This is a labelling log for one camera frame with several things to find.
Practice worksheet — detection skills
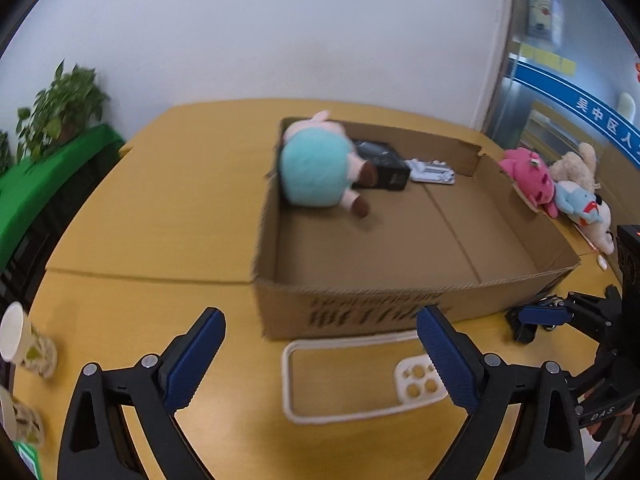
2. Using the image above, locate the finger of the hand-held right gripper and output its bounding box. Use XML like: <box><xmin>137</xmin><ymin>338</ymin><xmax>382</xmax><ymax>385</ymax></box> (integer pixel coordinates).
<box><xmin>517</xmin><ymin>302</ymin><xmax>623</xmax><ymax>361</ymax></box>
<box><xmin>537</xmin><ymin>285</ymin><xmax>623</xmax><ymax>323</ymax></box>

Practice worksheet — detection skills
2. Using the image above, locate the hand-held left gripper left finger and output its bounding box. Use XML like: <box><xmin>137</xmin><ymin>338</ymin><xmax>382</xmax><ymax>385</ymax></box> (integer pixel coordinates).
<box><xmin>57</xmin><ymin>306</ymin><xmax>227</xmax><ymax>480</ymax></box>

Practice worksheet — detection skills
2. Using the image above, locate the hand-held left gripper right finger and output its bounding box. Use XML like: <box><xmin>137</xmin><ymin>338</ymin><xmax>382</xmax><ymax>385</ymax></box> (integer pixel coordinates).
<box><xmin>416</xmin><ymin>304</ymin><xmax>586</xmax><ymax>480</ymax></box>

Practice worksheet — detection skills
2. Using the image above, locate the white phone case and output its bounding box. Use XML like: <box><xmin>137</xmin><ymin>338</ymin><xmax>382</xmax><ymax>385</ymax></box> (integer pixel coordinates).
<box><xmin>281</xmin><ymin>332</ymin><xmax>449</xmax><ymax>423</ymax></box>

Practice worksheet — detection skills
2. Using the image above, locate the large cardboard box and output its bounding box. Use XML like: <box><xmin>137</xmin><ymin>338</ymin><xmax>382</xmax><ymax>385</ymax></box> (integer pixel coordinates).
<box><xmin>251</xmin><ymin>116</ymin><xmax>582</xmax><ymax>342</ymax></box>

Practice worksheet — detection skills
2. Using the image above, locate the wooden desktop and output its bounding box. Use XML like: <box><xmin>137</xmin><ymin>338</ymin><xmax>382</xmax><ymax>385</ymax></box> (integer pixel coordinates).
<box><xmin>12</xmin><ymin>98</ymin><xmax>640</xmax><ymax>480</ymax></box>

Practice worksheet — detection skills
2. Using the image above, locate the white plush toy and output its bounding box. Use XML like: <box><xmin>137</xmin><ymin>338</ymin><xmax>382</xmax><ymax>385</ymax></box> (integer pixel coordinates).
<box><xmin>582</xmin><ymin>200</ymin><xmax>615</xmax><ymax>256</ymax></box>

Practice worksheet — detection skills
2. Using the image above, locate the blue plush toy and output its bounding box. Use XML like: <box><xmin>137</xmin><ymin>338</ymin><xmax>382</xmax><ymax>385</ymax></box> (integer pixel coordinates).
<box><xmin>554</xmin><ymin>181</ymin><xmax>605</xmax><ymax>226</ymax></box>

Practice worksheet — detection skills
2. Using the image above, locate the beige plush bear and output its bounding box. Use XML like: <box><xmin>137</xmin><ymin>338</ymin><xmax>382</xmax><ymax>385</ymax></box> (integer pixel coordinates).
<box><xmin>549</xmin><ymin>142</ymin><xmax>601</xmax><ymax>193</ymax></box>

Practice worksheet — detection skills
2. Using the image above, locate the pink plush toy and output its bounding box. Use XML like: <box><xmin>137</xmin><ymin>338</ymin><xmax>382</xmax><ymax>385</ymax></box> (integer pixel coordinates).
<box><xmin>498</xmin><ymin>147</ymin><xmax>558</xmax><ymax>218</ymax></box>

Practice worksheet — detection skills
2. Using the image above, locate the glass door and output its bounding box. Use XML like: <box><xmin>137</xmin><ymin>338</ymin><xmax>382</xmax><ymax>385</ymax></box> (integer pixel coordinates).
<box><xmin>485</xmin><ymin>35</ymin><xmax>640</xmax><ymax>196</ymax></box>

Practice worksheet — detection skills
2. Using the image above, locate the white plastic tray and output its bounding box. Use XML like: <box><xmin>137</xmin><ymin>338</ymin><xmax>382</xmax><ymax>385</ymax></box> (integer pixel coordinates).
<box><xmin>404</xmin><ymin>158</ymin><xmax>457</xmax><ymax>186</ymax></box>

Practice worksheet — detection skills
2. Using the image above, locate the green packet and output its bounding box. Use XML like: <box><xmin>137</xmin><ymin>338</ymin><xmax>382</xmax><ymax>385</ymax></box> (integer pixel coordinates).
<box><xmin>12</xmin><ymin>441</ymin><xmax>41</xmax><ymax>478</ymax></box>

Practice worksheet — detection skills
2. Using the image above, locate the black rectangular box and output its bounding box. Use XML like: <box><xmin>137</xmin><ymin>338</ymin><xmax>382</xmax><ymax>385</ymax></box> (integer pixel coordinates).
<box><xmin>350</xmin><ymin>138</ymin><xmax>412</xmax><ymax>192</ymax></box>

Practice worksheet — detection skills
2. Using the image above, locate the pink pig plush teal dress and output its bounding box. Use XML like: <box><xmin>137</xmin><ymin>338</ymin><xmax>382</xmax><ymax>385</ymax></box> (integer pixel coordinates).
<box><xmin>278</xmin><ymin>110</ymin><xmax>379</xmax><ymax>219</ymax></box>

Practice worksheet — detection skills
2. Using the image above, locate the green cloth covered shelf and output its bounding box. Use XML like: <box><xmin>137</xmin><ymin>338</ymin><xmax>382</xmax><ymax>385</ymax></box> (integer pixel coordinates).
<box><xmin>0</xmin><ymin>124</ymin><xmax>126</xmax><ymax>246</ymax></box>

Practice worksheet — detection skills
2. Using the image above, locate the yellow notice sticker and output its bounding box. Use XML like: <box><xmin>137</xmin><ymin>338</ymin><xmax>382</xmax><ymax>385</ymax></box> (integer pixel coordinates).
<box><xmin>520</xmin><ymin>44</ymin><xmax>576</xmax><ymax>76</ymax></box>

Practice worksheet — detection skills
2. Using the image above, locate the large potted green plant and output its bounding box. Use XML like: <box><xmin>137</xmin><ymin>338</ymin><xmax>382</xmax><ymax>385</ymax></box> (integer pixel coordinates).
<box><xmin>15</xmin><ymin>60</ymin><xmax>111</xmax><ymax>163</ymax></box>

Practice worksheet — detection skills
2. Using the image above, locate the black frame rack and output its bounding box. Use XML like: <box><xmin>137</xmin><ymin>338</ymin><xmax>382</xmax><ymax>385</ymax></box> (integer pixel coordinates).
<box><xmin>0</xmin><ymin>145</ymin><xmax>123</xmax><ymax>301</ymax></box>

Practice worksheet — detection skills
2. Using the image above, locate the blue cartoon wall poster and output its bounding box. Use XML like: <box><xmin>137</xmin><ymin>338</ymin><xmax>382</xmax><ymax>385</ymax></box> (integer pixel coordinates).
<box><xmin>525</xmin><ymin>0</ymin><xmax>563</xmax><ymax>43</ymax></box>

